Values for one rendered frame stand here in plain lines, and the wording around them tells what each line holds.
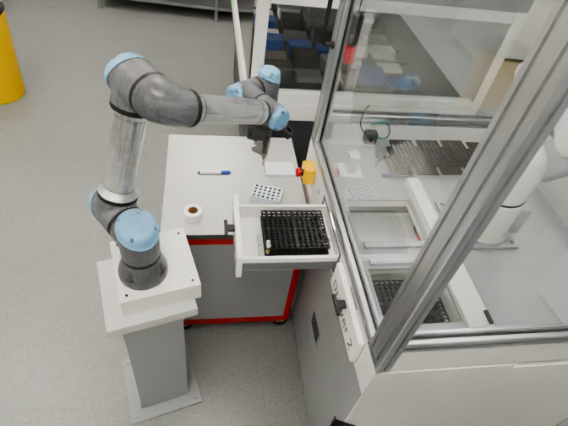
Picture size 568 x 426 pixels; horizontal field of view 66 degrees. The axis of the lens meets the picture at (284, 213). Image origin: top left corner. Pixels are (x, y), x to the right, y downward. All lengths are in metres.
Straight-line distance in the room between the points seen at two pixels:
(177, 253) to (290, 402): 0.98
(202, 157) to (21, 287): 1.19
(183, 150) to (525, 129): 1.58
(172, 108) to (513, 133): 0.73
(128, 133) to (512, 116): 0.91
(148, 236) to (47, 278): 1.39
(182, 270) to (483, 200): 0.99
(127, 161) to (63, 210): 1.68
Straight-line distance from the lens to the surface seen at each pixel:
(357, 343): 1.31
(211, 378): 2.21
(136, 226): 1.31
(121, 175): 1.32
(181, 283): 1.45
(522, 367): 1.49
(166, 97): 1.10
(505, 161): 0.74
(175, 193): 1.84
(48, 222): 2.90
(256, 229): 1.60
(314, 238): 1.52
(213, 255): 1.80
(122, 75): 1.18
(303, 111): 2.20
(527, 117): 0.71
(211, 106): 1.18
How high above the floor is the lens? 2.02
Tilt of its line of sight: 45 degrees down
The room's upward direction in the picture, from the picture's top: 10 degrees clockwise
